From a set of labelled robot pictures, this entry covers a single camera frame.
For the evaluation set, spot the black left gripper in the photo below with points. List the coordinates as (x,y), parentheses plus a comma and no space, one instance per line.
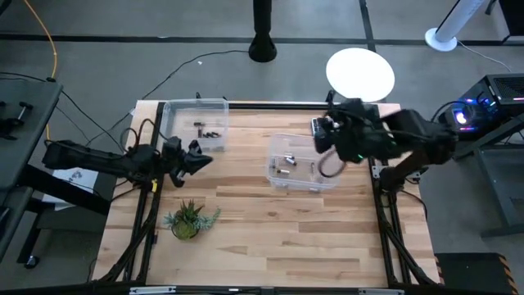
(176,162)

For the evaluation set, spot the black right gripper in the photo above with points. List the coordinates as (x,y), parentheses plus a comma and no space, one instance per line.
(364,135)

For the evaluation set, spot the clear plastic bin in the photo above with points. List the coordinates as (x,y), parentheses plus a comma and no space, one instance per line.
(184,108)
(299,143)

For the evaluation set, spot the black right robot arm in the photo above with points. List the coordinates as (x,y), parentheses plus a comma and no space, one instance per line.
(425,131)

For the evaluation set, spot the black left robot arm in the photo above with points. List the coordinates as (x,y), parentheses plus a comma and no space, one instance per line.
(94,157)

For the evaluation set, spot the black remote control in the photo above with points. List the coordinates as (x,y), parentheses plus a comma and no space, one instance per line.
(314,123)

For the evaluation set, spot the green potted succulent plant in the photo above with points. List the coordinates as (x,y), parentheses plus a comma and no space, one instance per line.
(186,223)

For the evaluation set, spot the white round stool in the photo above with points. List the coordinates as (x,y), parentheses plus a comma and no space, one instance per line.
(360,73)

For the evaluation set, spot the black pole with base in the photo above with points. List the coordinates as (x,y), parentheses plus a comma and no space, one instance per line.
(262,45)

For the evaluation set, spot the white paper sheet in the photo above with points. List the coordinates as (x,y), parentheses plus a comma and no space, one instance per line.
(78,176)

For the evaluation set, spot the white tower fan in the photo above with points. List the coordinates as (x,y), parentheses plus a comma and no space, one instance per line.
(440,41)

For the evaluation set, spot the grey metal stand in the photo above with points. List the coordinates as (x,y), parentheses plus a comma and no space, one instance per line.
(497,176)

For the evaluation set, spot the black computer with lights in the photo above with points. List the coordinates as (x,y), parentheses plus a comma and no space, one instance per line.
(499,98)

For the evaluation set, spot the grey side table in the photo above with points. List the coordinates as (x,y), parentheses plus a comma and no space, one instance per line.
(24,135)

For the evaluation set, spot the black clamp tool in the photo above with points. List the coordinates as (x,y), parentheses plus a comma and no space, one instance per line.
(10,123)

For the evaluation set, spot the black box yellow stripes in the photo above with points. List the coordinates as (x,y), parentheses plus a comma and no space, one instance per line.
(471,274)

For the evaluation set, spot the black table frame strut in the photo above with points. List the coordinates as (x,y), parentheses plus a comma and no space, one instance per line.
(160,119)
(383,237)

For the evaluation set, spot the grey metal frame bracket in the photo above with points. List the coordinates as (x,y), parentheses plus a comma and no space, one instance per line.
(378,171)

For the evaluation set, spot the black table frame rail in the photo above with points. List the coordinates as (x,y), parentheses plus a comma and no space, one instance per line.
(266,105)
(286,290)

